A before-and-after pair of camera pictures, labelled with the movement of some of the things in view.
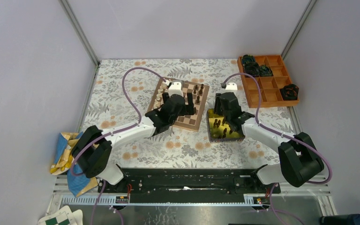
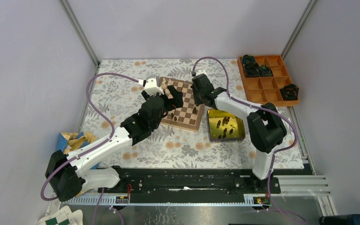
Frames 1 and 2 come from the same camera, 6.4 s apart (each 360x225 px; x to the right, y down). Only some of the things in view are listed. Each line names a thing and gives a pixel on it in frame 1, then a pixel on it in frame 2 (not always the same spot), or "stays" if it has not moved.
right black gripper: (217, 104) → (197, 101)
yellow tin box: (219, 130) stays
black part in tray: (253, 68) stays
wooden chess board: (199, 91) stays
